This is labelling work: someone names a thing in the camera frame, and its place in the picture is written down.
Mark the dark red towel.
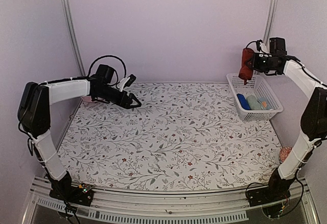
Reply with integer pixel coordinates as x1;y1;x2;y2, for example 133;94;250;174
239;47;254;85

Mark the blue object in basket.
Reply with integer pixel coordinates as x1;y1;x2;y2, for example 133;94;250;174
237;93;251;110

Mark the pink saucer plate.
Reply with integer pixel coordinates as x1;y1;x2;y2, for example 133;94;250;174
81;96;95;103

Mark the aluminium frame post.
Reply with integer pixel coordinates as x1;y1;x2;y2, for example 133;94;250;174
61;0;86;76
263;0;278;44

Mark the right aluminium frame post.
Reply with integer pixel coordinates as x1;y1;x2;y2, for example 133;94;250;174
263;0;278;44

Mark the white plastic basket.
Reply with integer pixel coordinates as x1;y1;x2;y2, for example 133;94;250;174
226;73;283;120

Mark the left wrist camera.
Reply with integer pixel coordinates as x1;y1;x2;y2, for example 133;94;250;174
116;74;136;91

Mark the blue patterned towel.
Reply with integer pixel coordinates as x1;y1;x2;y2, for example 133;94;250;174
258;97;273;111

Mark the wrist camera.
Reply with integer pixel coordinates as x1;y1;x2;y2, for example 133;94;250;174
255;40;268;54
116;74;136;91

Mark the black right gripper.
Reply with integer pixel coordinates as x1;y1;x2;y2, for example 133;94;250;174
245;53;277;73

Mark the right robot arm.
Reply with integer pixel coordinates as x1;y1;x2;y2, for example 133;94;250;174
248;38;326;202

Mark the pale green roll in basket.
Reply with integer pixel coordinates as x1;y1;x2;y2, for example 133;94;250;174
246;95;262;110

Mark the left aluminium frame post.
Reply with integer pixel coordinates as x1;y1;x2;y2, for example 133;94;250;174
61;0;86;76

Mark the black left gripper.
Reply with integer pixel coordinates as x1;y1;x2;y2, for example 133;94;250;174
96;85;142;109

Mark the pink object at right edge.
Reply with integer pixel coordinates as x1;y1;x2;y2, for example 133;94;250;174
279;146;292;164

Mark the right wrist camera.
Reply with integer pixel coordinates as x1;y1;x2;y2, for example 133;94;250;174
255;40;268;54

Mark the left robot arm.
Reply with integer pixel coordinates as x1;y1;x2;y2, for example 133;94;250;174
17;64;142;201

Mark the front aluminium rail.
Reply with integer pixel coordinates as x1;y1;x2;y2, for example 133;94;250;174
22;177;320;223

